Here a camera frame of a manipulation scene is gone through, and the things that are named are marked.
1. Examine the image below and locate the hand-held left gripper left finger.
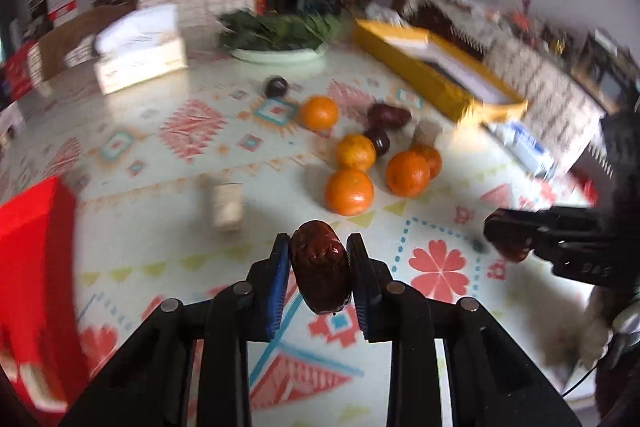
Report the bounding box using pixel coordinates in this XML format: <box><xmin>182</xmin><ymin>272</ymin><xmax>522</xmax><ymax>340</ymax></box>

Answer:
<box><xmin>59</xmin><ymin>233</ymin><xmax>301</xmax><ymax>427</ymax></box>

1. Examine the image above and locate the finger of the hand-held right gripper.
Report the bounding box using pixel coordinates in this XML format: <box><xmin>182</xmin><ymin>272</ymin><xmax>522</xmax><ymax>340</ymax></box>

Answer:
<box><xmin>483</xmin><ymin>206</ymin><xmax>601</xmax><ymax>258</ymax></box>

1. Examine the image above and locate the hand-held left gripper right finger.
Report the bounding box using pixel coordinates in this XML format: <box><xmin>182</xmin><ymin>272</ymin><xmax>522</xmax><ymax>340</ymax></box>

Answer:
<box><xmin>347</xmin><ymin>233</ymin><xmax>583</xmax><ymax>427</ymax></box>

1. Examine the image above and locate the dark red date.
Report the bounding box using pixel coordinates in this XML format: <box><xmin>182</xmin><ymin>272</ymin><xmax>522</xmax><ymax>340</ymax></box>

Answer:
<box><xmin>492</xmin><ymin>234</ymin><xmax>532</xmax><ymax>264</ymax></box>
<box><xmin>367</xmin><ymin>103</ymin><xmax>413</xmax><ymax>130</ymax></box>

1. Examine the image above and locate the wrinkled red date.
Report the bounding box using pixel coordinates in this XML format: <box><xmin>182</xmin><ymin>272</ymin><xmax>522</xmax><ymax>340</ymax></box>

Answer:
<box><xmin>290</xmin><ymin>220</ymin><xmax>351</xmax><ymax>316</ymax></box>

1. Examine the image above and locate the orange tangerine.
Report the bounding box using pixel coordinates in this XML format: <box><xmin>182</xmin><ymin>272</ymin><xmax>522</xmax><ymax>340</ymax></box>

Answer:
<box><xmin>324</xmin><ymin>168</ymin><xmax>375</xmax><ymax>216</ymax></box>
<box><xmin>299</xmin><ymin>96</ymin><xmax>340</xmax><ymax>131</ymax></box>
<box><xmin>410</xmin><ymin>143</ymin><xmax>443</xmax><ymax>180</ymax></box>
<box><xmin>385</xmin><ymin>151</ymin><xmax>431</xmax><ymax>198</ymax></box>
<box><xmin>335</xmin><ymin>133</ymin><xmax>377</xmax><ymax>172</ymax></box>

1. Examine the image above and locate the small dark date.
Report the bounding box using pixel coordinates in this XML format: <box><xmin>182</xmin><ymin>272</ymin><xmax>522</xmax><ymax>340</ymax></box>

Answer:
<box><xmin>364</xmin><ymin>129</ymin><xmax>392</xmax><ymax>158</ymax></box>

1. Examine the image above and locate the white and blue tube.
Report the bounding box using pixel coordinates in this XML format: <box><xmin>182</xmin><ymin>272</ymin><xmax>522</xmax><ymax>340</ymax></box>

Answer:
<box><xmin>486</xmin><ymin>119</ymin><xmax>559</xmax><ymax>180</ymax></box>

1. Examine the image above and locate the sofa with white patterned cover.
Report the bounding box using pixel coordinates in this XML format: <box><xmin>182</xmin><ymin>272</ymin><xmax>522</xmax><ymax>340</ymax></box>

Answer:
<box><xmin>400</xmin><ymin>0</ymin><xmax>608</xmax><ymax>180</ymax></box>

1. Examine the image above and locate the yellow cardboard box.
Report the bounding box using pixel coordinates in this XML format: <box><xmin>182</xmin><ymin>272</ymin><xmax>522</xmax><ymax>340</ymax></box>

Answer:
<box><xmin>353</xmin><ymin>19</ymin><xmax>529</xmax><ymax>124</ymax></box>

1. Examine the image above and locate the dark date far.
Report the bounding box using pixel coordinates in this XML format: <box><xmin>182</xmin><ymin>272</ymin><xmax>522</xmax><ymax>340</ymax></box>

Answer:
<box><xmin>264</xmin><ymin>76</ymin><xmax>290</xmax><ymax>98</ymax></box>

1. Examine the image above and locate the plate of green leaves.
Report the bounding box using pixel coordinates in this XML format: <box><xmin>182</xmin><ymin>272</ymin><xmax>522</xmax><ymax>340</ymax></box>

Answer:
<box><xmin>218</xmin><ymin>9</ymin><xmax>343</xmax><ymax>64</ymax></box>

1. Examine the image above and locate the white tissue box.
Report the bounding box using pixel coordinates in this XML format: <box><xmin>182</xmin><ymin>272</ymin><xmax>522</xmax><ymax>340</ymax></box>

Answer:
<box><xmin>93</xmin><ymin>4</ymin><xmax>189</xmax><ymax>95</ymax></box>

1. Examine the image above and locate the red gift box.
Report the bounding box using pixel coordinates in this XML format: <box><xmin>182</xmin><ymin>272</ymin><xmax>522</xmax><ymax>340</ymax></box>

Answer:
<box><xmin>2</xmin><ymin>41</ymin><xmax>38</xmax><ymax>102</ymax></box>

